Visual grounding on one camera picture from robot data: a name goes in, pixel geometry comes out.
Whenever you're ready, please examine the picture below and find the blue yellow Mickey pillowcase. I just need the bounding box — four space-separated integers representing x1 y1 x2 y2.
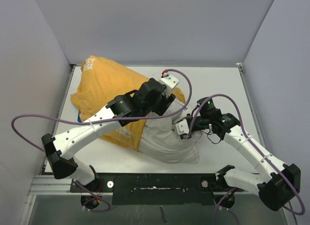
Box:
70 55 186 153

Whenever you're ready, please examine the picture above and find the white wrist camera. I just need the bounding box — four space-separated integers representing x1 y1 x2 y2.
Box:
173 119 189 136
159 73 179 95

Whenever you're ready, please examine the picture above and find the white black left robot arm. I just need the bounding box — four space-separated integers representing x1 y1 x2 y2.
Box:
41 75 179 192

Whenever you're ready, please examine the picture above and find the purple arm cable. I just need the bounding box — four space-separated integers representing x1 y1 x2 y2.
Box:
187 94 305 225
10 68 193 213

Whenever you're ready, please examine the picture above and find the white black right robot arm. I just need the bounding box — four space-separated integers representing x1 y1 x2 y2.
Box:
174 97 301 211

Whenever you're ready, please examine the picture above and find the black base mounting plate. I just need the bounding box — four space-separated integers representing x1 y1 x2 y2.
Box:
69 170 245 210

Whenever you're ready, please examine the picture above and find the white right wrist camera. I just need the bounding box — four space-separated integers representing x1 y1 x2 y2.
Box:
173 119 189 136

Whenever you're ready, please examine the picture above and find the aluminium frame rail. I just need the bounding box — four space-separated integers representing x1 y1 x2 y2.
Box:
18 175 297 225

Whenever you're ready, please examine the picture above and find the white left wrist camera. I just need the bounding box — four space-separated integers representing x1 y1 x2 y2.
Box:
159 73 179 95

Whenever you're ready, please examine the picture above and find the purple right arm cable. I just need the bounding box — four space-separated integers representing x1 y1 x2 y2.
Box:
187 94 305 225

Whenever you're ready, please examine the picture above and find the white pillow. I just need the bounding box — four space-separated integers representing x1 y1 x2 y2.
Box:
139 107 202 164

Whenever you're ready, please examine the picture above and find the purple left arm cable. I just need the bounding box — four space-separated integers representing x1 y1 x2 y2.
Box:
10 68 193 213

